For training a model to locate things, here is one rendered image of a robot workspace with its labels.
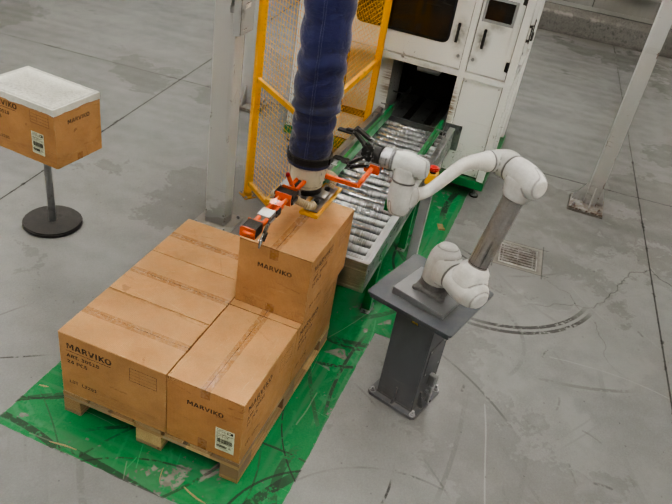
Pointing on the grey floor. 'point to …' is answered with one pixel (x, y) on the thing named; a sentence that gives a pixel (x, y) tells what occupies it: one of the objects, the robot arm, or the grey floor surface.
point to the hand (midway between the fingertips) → (338, 143)
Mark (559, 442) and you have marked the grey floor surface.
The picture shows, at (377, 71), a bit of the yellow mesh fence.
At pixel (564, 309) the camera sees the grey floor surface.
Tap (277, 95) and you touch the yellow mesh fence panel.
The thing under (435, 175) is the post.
